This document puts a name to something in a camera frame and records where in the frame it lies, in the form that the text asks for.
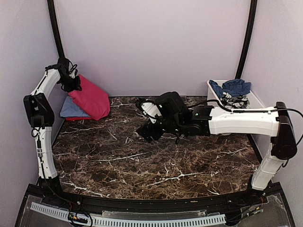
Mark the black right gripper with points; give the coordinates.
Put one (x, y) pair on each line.
(143, 131)

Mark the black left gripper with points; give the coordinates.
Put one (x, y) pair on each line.
(75, 86)

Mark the pink trousers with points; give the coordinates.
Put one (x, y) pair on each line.
(91, 99)

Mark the dark blue garment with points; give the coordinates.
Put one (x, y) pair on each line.
(236, 87)

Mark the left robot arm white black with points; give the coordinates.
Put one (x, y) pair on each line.
(41, 116)

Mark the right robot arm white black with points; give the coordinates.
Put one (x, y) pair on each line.
(169, 114)

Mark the folded light blue shirt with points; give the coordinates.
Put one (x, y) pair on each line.
(70, 109)

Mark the black white patterned garment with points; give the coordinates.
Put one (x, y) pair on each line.
(239, 102)

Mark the left black corner post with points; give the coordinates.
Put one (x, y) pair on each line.
(55, 28)

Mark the black corner post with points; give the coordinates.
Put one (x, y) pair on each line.
(247, 38)
(55, 28)

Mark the black front rail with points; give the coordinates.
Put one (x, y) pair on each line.
(228, 202)

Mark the white slotted cable duct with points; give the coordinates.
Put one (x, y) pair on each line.
(132, 219)

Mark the right black corner post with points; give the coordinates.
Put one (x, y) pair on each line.
(247, 38)

